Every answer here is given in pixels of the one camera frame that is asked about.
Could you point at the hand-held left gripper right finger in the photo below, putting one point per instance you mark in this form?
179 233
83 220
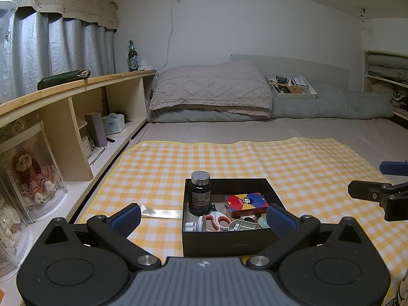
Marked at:
279 223

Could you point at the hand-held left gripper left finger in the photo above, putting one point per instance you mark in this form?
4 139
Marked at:
127 221

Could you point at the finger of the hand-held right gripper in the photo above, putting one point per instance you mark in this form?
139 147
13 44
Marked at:
393 168
363 189

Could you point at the round wooden panda coaster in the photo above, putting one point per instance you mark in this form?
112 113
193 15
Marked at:
250 219

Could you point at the colourful card box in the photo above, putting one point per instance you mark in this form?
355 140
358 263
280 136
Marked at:
245 204

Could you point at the red and white scissors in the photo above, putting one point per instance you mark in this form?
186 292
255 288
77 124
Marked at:
220 220

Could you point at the black cardboard box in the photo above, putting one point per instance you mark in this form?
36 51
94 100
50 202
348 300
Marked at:
223 245

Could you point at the dark blue pill bottle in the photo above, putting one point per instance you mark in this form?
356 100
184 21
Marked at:
199 197

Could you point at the clear plastic wrapper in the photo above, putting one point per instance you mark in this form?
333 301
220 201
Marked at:
159 212

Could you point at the yellow checked mat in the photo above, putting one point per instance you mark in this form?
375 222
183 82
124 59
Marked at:
287 165

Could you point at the black white patterned cloth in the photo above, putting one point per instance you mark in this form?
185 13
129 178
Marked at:
400 102

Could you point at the small white drawer box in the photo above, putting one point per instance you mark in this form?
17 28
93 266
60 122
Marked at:
86 146

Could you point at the grey rolled duvet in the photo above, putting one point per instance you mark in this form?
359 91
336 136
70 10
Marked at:
334 105

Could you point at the purple box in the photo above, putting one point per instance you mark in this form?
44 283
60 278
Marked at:
95 130

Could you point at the white tissue box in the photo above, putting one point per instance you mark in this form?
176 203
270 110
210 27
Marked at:
113 124

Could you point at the folded grey-green bedding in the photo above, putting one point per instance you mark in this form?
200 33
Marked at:
389 63

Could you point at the black furry item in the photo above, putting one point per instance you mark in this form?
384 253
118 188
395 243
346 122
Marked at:
124 116

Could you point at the white tray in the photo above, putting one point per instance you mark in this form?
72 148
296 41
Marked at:
296 96

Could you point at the white doll in clear case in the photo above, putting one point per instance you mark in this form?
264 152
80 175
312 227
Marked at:
9 226

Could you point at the brown leather pouch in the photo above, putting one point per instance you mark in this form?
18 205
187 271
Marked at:
294 89

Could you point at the black hair claw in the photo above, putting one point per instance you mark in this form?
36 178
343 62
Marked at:
281 80

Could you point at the wooden bedside shelf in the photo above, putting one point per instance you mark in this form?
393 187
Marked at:
95 81

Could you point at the beige textured pillow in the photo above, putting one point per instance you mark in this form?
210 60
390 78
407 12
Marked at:
210 89

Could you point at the dark green pouch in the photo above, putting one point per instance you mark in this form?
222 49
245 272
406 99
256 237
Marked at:
60 81

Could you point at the white power adapter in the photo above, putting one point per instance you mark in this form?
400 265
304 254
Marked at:
146 65

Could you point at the green beer bottle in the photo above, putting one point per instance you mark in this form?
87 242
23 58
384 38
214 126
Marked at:
133 60

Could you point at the grey curtain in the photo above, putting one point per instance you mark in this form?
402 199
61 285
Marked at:
63 47

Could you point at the clear plastic bag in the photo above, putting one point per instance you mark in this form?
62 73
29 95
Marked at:
6 19

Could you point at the white wall shelf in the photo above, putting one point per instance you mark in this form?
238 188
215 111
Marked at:
366 70

